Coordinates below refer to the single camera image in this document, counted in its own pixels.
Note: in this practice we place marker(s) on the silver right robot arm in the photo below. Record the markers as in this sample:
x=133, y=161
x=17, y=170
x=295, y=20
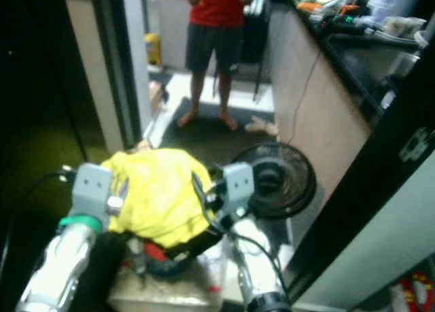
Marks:
x=258, y=271

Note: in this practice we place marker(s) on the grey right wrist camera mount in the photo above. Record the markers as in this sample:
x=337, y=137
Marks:
x=239, y=181

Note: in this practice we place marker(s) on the yellow garment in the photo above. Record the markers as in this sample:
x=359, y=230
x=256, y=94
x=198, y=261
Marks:
x=160, y=193

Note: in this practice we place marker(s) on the white door frame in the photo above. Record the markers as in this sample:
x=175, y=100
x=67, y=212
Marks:
x=137, y=54

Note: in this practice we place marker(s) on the yellow container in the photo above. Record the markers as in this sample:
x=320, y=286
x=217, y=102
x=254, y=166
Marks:
x=152, y=49

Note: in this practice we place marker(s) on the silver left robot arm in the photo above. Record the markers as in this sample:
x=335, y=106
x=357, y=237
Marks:
x=58, y=271

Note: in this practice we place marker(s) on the black hanging bag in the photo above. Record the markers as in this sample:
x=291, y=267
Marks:
x=257, y=33

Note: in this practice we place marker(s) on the red and white sticker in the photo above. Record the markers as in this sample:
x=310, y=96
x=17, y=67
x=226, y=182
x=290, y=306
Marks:
x=416, y=290

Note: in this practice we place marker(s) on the person in red shirt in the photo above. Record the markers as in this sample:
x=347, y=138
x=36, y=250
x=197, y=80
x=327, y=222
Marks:
x=217, y=26

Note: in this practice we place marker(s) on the pale cloth on floor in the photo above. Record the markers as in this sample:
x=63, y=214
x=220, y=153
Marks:
x=262, y=126

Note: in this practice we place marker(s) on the beige kitchen counter cabinet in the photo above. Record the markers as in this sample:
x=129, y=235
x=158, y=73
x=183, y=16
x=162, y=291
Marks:
x=312, y=94

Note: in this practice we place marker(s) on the white washing machine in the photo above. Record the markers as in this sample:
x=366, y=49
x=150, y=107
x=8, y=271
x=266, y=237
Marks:
x=374, y=257

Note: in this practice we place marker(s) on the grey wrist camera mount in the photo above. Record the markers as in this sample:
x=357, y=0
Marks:
x=239, y=181
x=92, y=189

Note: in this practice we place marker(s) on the red and dark clothing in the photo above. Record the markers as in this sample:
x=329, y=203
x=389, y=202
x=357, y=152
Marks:
x=166, y=256

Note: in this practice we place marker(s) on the dark floor mat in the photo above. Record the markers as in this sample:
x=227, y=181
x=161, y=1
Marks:
x=204, y=139

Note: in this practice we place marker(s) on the black electric fan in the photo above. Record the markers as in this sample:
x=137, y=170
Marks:
x=279, y=179

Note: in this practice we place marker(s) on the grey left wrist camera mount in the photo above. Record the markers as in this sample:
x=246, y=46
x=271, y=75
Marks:
x=92, y=189

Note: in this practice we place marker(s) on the black kitchen sink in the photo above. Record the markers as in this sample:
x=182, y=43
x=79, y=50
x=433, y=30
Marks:
x=370, y=60

